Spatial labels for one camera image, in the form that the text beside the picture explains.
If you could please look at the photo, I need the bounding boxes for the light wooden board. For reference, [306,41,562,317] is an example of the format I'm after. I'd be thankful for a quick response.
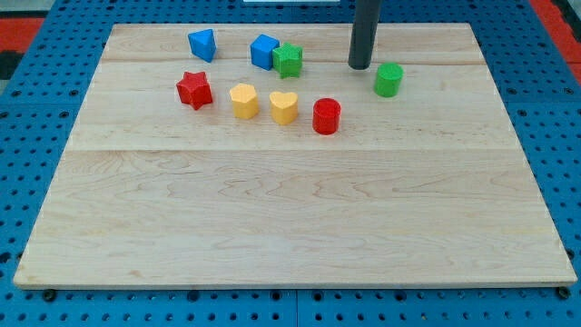
[14,23,577,290]

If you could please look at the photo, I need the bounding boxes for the yellow heart block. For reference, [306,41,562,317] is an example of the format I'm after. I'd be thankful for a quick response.
[269,91,299,125]

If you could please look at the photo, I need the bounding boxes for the red cylinder block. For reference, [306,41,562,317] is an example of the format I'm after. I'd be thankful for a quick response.
[312,98,341,135]

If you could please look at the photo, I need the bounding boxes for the green star block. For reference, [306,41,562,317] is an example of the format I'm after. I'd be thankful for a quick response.
[272,43,303,79]

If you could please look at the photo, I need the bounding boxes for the blue cube block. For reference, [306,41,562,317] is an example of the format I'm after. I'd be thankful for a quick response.
[250,34,280,71]

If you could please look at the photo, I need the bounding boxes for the red star block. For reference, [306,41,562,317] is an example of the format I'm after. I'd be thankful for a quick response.
[176,72,213,110]

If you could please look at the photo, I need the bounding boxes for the green cylinder block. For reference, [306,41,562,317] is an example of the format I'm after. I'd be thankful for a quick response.
[374,63,404,97]

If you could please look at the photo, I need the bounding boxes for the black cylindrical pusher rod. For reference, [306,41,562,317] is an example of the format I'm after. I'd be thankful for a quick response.
[348,0,382,70]

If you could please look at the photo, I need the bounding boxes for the blue triangle block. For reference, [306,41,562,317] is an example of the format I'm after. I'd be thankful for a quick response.
[188,29,217,63]

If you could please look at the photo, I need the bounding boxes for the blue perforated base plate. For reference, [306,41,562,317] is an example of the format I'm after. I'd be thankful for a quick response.
[1,0,580,326]

